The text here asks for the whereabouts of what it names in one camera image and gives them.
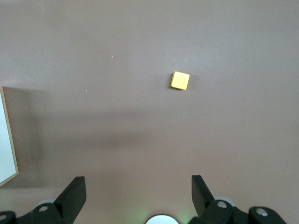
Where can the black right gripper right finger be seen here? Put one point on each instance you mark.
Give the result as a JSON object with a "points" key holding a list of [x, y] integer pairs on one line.
{"points": [[203, 200]]}

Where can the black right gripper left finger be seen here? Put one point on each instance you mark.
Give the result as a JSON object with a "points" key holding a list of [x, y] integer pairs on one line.
{"points": [[70, 198]]}

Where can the yellow cube block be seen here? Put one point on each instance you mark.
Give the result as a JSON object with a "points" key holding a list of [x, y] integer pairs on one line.
{"points": [[180, 80]]}

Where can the brown table cover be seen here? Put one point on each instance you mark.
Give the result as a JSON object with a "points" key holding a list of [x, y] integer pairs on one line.
{"points": [[140, 70]]}

